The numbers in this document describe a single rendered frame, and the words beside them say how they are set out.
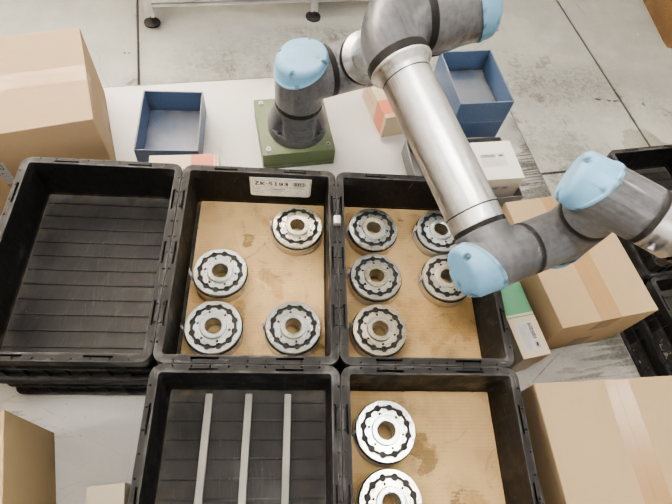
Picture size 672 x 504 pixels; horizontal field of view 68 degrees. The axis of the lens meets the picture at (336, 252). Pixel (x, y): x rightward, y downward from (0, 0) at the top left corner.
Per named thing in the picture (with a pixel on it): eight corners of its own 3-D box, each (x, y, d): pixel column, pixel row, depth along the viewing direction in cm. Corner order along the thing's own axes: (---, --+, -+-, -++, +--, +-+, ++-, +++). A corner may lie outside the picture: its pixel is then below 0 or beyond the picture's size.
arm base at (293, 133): (266, 103, 131) (266, 74, 123) (323, 103, 134) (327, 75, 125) (268, 149, 125) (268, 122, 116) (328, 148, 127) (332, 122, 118)
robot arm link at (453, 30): (309, 51, 121) (421, -41, 70) (364, 38, 125) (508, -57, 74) (322, 101, 124) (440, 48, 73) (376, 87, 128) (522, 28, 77)
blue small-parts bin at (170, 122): (149, 109, 134) (143, 89, 128) (206, 111, 136) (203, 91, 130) (140, 168, 125) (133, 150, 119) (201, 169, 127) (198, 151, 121)
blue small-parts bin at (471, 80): (433, 71, 143) (440, 51, 137) (482, 69, 146) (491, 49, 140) (452, 123, 134) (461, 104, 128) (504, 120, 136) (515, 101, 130)
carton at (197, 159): (153, 215, 119) (146, 197, 112) (155, 175, 124) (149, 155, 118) (222, 212, 121) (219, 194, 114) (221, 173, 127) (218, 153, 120)
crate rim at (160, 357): (185, 171, 101) (184, 163, 99) (334, 178, 104) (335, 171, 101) (154, 367, 81) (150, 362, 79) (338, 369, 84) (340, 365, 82)
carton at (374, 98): (361, 96, 145) (365, 76, 139) (399, 90, 148) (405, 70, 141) (380, 137, 138) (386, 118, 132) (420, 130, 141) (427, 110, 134)
